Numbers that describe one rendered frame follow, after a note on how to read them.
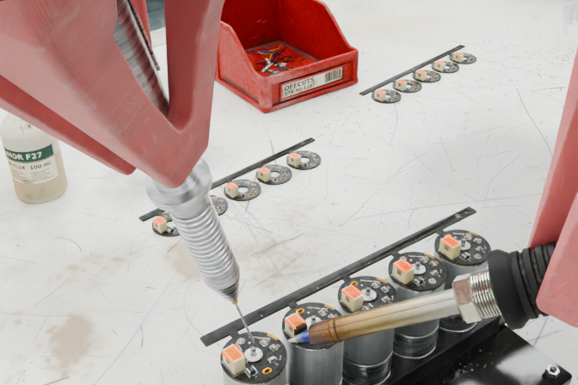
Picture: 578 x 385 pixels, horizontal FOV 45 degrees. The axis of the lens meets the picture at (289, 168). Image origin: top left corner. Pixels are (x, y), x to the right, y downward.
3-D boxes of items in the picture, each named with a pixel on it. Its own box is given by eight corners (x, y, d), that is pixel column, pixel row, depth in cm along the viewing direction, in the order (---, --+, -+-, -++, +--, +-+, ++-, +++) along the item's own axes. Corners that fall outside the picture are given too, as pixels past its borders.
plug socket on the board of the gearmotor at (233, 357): (251, 366, 26) (250, 353, 25) (231, 376, 25) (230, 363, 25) (240, 353, 26) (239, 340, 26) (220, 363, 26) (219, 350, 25)
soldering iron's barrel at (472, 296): (318, 367, 24) (507, 325, 21) (298, 335, 23) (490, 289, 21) (323, 335, 25) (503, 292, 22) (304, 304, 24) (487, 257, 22)
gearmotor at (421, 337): (445, 356, 33) (458, 271, 30) (407, 380, 31) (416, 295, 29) (408, 325, 34) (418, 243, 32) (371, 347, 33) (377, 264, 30)
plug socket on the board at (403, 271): (418, 278, 30) (419, 265, 29) (402, 285, 29) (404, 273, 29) (405, 268, 30) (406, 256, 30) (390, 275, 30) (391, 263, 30)
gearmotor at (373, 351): (401, 383, 31) (410, 298, 29) (359, 410, 30) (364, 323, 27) (365, 350, 33) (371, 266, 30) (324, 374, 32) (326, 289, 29)
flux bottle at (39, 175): (5, 194, 46) (-34, 55, 41) (43, 171, 49) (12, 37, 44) (40, 210, 45) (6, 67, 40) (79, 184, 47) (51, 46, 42)
